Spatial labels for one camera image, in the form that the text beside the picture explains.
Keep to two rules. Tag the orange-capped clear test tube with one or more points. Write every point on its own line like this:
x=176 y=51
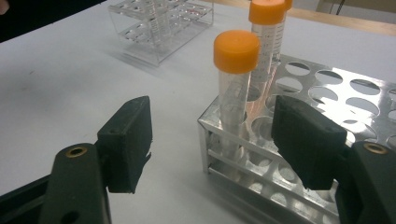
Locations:
x=281 y=34
x=236 y=51
x=267 y=12

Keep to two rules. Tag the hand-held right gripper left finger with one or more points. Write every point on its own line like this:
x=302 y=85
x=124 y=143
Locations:
x=124 y=149

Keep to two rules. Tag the metal test tube rack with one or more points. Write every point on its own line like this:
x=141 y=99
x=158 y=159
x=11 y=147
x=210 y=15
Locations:
x=330 y=90

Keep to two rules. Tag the clear plastic test tube rack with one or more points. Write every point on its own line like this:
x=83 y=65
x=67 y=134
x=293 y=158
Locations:
x=186 y=18

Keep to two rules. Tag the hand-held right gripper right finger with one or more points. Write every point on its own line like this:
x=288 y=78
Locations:
x=311 y=146

